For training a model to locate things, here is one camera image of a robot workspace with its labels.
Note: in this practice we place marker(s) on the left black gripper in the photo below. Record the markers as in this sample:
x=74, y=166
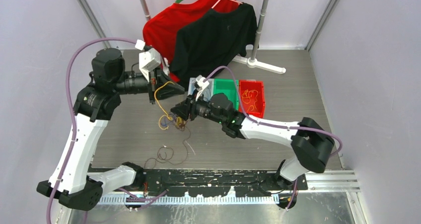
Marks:
x=157, y=78

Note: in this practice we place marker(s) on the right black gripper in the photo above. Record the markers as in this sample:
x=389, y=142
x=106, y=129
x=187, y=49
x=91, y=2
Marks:
x=189, y=105

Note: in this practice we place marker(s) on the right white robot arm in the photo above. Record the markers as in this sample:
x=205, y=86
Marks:
x=311, y=145

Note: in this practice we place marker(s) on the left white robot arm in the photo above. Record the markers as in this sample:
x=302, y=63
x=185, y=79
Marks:
x=93, y=108

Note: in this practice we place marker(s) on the white plastic bin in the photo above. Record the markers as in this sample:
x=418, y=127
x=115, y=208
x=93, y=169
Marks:
x=204, y=106

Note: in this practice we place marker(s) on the green plastic bin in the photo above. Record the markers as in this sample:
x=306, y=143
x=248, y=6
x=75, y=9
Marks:
x=227, y=87

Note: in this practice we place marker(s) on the red t-shirt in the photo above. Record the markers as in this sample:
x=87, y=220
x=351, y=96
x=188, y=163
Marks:
x=160, y=32

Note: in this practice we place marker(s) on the black t-shirt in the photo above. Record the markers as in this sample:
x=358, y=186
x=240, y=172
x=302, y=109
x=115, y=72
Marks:
x=212, y=41

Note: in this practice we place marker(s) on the red plastic bin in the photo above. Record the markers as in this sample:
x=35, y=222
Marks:
x=252, y=97

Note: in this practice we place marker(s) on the white clothes rack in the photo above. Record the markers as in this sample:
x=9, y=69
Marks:
x=250, y=59

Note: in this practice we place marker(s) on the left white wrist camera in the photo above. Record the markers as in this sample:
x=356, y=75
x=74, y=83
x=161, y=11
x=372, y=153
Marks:
x=148, y=62

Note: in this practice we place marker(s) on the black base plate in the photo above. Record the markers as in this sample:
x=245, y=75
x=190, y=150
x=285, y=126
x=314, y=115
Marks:
x=210, y=183

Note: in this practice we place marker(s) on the white slotted cable duct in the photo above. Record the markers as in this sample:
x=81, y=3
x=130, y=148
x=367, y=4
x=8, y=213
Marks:
x=230, y=199

